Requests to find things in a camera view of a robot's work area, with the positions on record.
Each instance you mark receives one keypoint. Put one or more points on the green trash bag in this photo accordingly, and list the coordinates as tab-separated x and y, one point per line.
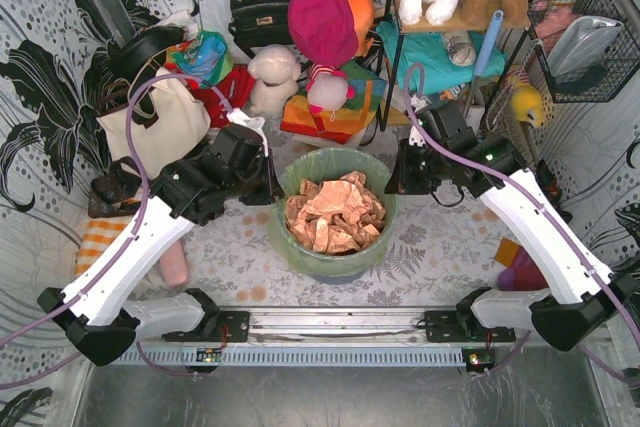
328	164

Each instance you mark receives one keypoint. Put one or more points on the blue round trash bin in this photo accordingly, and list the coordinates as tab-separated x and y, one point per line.
337	276

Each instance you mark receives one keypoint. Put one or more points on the crumpled brown paper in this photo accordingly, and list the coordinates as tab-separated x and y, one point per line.
336	217

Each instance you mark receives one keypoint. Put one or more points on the black orange toy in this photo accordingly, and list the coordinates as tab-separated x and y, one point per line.
548	184

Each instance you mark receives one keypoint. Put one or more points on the white sneaker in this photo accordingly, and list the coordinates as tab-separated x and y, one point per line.
473	116

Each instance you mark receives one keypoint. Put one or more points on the orange plush toy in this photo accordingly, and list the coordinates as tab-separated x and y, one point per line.
363	16

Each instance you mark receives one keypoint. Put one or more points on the yellow plush duck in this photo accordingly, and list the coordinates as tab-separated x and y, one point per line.
526	101

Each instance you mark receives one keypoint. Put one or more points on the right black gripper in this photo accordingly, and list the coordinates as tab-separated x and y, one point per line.
400	173

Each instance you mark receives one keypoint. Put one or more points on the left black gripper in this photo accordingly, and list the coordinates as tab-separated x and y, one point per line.
267	181

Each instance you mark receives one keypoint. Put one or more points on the brown patterned bag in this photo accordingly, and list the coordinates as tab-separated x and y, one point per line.
118	193

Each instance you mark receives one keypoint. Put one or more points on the orange white checked towel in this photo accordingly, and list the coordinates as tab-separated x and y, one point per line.
99	235

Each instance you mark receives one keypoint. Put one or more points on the teal folded cloth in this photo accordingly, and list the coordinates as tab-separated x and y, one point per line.
427	49

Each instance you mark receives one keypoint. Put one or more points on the pink foam roller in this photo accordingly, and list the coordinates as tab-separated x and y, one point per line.
174	266

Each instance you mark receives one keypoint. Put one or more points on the pink faced plush doll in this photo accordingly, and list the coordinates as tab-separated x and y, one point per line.
328	89

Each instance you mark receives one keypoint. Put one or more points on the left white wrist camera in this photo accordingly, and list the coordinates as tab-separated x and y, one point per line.
255	124

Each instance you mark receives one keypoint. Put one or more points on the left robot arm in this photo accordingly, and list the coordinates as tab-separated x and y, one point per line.
95	310

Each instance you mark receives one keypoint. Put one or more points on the cream plush lamb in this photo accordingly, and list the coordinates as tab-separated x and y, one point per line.
276	72

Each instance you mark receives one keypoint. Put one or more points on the black leather handbag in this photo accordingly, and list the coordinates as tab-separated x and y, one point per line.
259	23

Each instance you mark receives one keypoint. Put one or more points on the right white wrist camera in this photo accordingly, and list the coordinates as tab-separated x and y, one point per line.
418	104

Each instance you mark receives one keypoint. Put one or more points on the black round hat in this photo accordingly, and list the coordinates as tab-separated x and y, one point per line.
126	61

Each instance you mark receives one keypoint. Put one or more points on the rainbow striped cloth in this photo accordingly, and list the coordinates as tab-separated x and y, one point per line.
339	126

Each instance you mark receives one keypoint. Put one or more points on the blue floor sweeper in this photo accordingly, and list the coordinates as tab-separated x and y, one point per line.
483	56

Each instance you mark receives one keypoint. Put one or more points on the silver foil pouch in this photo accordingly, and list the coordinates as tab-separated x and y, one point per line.
583	42

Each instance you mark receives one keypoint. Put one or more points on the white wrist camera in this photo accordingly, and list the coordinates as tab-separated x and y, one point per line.
418	104
255	124

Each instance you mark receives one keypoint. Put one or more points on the cream canvas tote bag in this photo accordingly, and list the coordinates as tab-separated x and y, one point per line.
178	125

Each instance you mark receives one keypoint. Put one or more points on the grey patterned ball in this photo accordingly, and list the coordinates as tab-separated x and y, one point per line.
459	47

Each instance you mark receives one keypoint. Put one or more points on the black wire basket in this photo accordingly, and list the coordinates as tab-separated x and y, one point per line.
600	82

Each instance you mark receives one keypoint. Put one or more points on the magenta cloth bag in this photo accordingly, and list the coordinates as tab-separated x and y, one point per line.
323	30

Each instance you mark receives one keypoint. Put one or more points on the colourful printed bag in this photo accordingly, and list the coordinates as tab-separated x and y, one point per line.
206	57

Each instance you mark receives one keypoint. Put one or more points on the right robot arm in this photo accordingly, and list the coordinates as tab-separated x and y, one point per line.
581	292

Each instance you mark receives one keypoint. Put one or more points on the red cloth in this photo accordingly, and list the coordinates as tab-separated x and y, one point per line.
235	87

